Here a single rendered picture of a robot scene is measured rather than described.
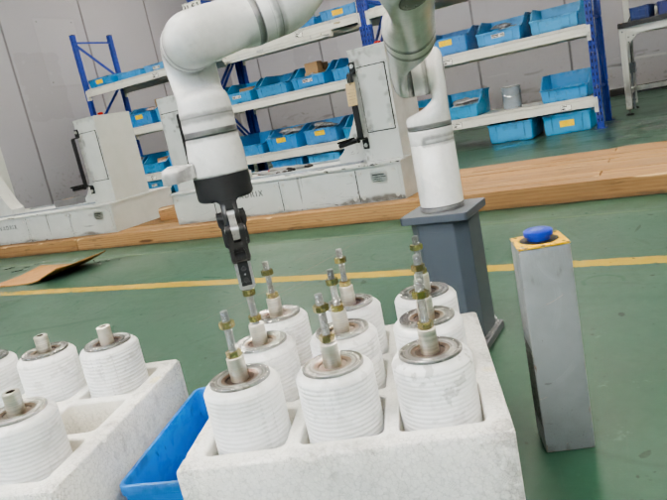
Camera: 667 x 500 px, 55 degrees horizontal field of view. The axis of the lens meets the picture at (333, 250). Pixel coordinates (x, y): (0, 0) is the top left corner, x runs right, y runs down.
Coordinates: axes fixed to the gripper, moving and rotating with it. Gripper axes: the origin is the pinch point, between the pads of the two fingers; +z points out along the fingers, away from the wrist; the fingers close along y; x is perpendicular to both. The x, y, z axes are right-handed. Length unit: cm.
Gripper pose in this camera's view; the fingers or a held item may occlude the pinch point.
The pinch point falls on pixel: (244, 274)
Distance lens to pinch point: 89.2
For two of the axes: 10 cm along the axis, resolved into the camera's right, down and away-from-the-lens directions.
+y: -2.0, -1.7, 9.6
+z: 2.0, 9.6, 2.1
